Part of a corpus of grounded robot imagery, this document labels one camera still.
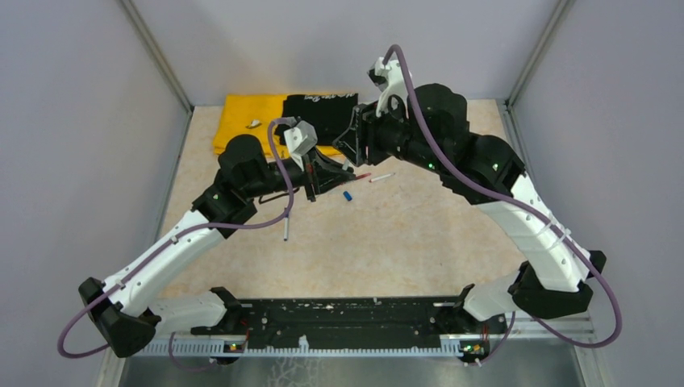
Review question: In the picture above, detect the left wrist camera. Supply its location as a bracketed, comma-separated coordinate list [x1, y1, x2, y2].
[283, 120, 318, 171]

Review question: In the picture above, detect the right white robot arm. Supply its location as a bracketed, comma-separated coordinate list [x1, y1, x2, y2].
[333, 84, 606, 332]

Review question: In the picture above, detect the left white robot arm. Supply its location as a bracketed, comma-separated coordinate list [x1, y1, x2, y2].
[78, 134, 356, 358]

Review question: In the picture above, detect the black folded shirt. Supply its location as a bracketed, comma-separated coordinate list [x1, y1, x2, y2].
[280, 93, 359, 147]

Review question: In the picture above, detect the yellow folded shirt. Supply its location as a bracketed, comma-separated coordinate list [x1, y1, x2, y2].
[213, 94, 339, 158]

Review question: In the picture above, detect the white red-tipped pen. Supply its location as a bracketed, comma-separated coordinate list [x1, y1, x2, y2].
[369, 173, 395, 183]

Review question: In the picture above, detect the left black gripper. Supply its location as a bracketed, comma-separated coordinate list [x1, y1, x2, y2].
[244, 144, 356, 202]

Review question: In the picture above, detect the white blue-ended marker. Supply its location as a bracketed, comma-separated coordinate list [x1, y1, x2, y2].
[283, 215, 290, 241]

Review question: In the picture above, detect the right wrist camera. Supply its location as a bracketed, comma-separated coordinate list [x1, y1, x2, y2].
[369, 57, 408, 118]

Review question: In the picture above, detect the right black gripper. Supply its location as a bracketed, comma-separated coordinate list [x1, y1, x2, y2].
[333, 92, 446, 176]

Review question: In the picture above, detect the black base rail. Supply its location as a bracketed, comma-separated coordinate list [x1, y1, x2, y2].
[190, 296, 507, 360]

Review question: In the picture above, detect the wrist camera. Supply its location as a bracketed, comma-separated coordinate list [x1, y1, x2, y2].
[369, 57, 408, 118]
[283, 120, 318, 171]

